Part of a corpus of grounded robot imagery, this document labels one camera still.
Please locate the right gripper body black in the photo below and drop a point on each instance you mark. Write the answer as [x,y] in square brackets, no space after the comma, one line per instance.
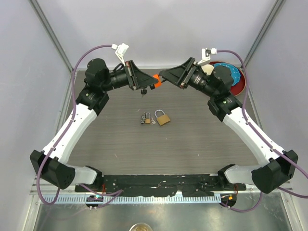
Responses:
[196,78]

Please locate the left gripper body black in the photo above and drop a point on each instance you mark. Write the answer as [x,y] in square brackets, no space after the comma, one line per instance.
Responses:
[119,79]

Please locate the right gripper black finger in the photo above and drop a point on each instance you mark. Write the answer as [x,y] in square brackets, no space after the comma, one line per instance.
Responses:
[173,80]
[180,71]

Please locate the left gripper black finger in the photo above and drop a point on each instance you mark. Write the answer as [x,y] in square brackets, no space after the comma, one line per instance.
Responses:
[144,87]
[139,78]

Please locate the orange black padlock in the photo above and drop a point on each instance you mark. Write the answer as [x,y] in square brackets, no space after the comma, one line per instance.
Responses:
[159,81]

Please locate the small brass padlock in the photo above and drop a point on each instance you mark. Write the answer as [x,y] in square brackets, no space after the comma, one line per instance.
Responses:
[147,118]

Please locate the large brass padlock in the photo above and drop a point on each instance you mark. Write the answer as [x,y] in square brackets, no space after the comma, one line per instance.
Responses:
[163,118]

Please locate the small padlock key bunch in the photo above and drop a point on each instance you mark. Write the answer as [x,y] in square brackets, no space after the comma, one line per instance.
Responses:
[143,118]

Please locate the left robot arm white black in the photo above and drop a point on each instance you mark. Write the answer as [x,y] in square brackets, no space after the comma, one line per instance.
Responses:
[50,164]

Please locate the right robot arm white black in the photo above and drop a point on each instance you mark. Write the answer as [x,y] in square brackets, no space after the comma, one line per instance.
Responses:
[273,163]

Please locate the dark green cup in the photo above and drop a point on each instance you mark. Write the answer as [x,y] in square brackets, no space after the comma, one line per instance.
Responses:
[208,69]

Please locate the blue dotted plate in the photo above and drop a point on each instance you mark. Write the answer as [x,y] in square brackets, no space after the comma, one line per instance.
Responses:
[235,73]

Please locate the red round tray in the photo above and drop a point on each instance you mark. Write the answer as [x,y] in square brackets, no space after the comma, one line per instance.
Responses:
[240,86]

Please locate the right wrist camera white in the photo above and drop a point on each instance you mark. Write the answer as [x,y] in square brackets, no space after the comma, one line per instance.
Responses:
[206,55]

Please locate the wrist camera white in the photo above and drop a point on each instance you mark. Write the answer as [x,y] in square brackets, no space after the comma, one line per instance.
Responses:
[120,50]
[206,55]

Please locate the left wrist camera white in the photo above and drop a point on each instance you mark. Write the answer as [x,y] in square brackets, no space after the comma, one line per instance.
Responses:
[120,50]

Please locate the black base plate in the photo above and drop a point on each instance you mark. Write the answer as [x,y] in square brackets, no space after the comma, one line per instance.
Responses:
[158,184]

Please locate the white slotted cable duct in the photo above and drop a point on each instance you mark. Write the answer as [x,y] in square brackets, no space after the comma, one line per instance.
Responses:
[177,199]

